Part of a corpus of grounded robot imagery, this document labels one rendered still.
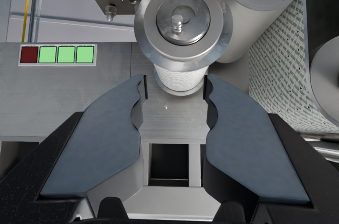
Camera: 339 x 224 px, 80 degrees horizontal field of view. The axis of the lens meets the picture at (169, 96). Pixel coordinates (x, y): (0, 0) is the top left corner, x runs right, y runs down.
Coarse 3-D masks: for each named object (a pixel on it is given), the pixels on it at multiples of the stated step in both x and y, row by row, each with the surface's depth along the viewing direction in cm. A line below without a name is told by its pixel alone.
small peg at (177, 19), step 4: (176, 16) 25; (180, 16) 25; (172, 20) 25; (176, 20) 25; (180, 20) 25; (172, 24) 26; (176, 24) 25; (180, 24) 26; (172, 28) 28; (176, 28) 26; (180, 28) 27; (176, 32) 28; (180, 32) 28
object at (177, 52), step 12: (156, 0) 30; (204, 0) 30; (216, 0) 30; (156, 12) 30; (216, 12) 29; (144, 24) 29; (156, 24) 29; (216, 24) 29; (156, 36) 29; (204, 36) 29; (216, 36) 29; (156, 48) 29; (168, 48) 29; (180, 48) 29; (192, 48) 29; (204, 48) 29; (180, 60) 29
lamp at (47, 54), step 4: (40, 48) 65; (44, 48) 65; (48, 48) 65; (52, 48) 65; (40, 52) 65; (44, 52) 65; (48, 52) 65; (52, 52) 64; (40, 56) 64; (44, 56) 64; (48, 56) 64; (52, 56) 64; (40, 60) 64; (44, 60) 64; (48, 60) 64; (52, 60) 64
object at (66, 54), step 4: (60, 48) 65; (64, 48) 64; (68, 48) 64; (72, 48) 64; (60, 52) 64; (64, 52) 64; (68, 52) 64; (72, 52) 64; (60, 56) 64; (64, 56) 64; (68, 56) 64; (72, 56) 64; (60, 60) 64; (64, 60) 64; (68, 60) 64; (72, 60) 64
